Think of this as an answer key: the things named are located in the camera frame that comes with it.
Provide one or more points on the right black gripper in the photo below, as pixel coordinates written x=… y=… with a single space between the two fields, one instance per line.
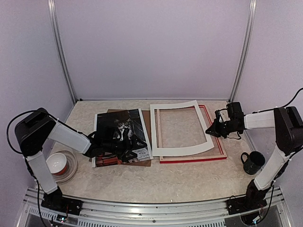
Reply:
x=215 y=129

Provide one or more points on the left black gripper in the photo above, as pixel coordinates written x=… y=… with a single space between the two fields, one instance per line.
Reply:
x=128 y=149

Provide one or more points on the red wooden picture frame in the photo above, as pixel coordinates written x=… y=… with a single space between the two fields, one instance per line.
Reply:
x=213 y=151

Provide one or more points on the cat photo print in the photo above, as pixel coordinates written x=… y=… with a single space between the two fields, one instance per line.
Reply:
x=123 y=132

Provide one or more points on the white mat board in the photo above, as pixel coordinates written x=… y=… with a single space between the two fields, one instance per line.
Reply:
x=178 y=130

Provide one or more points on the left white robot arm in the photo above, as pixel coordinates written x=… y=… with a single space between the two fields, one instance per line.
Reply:
x=35 y=130

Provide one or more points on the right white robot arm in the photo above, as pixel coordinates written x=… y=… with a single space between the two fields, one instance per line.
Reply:
x=288 y=127

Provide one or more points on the brown backing board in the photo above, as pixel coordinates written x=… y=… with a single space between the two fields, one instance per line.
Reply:
x=146 y=118

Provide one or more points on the dark green mug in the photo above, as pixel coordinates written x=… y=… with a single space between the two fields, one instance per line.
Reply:
x=252 y=162

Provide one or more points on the white red bowl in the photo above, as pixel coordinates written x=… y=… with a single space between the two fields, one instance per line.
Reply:
x=57 y=163

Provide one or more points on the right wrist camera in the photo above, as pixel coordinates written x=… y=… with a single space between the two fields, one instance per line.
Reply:
x=234 y=112

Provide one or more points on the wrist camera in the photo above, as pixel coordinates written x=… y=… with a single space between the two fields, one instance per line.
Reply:
x=234 y=112
x=108 y=133

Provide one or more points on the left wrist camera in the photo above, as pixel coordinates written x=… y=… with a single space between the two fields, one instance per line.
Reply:
x=108 y=133

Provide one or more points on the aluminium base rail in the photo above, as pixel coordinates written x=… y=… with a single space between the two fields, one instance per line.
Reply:
x=209 y=213

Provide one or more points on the right aluminium post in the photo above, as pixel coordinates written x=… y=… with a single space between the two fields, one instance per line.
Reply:
x=244 y=50

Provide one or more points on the aluminium post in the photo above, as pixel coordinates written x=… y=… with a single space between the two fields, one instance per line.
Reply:
x=60 y=50
x=244 y=50

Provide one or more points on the left aluminium post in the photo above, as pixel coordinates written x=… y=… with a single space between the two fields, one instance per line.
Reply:
x=60 y=50

